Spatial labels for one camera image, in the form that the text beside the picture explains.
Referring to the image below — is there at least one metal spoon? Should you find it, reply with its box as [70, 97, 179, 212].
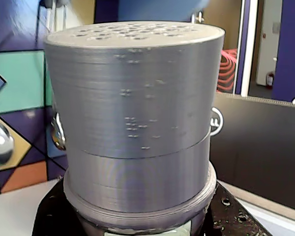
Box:
[36, 0, 68, 151]

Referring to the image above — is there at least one gray salt shaker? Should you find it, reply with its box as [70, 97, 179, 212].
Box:
[43, 21, 225, 236]

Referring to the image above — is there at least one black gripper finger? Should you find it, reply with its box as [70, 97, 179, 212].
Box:
[198, 181, 274, 236]
[33, 180, 89, 236]

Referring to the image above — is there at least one metal ladle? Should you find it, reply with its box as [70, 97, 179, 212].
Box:
[0, 0, 16, 166]

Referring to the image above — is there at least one black dell monitor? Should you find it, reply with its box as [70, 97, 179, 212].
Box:
[208, 94, 295, 212]

